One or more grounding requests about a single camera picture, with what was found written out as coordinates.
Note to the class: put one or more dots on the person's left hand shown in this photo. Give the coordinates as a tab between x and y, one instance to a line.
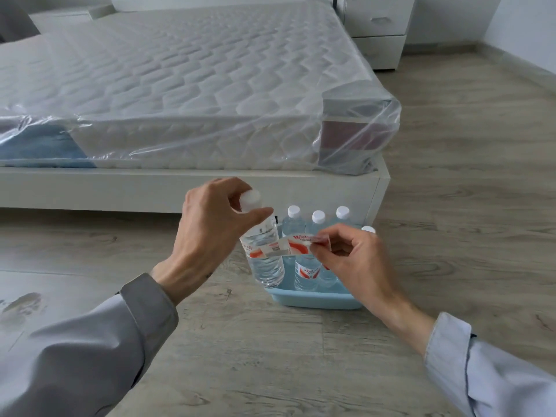
204	238

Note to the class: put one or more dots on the person's right hand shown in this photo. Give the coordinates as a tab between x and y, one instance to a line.
369	273

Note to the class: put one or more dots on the person's left thumb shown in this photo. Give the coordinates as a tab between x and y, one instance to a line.
255	220

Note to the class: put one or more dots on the person's right thumb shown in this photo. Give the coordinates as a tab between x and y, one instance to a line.
325	258

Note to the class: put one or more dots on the red white bottle label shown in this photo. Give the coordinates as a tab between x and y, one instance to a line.
299	245

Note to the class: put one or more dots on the clear plastic water bottle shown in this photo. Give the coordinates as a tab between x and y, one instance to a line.
293	223
307	271
344	217
266	264
368	230

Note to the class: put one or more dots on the person's left forearm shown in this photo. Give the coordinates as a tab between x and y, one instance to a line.
87	351

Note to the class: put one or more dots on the person's right forearm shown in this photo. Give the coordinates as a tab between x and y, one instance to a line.
478	373

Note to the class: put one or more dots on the light blue plastic basin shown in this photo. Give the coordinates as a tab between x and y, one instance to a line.
312	300

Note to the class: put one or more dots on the plastic wrapped white quilted mattress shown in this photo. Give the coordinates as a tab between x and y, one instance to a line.
195	82

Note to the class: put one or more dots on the white nightstand with drawers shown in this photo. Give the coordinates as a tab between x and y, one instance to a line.
378	30

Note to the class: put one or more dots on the blue pad under plastic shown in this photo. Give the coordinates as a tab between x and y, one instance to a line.
39	145

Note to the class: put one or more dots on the white low cabinet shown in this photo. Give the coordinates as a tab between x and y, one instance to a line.
61	19

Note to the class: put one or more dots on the grey curtain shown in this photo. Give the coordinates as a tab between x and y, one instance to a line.
15	17

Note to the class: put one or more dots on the white bed frame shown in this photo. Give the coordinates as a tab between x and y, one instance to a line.
130	188

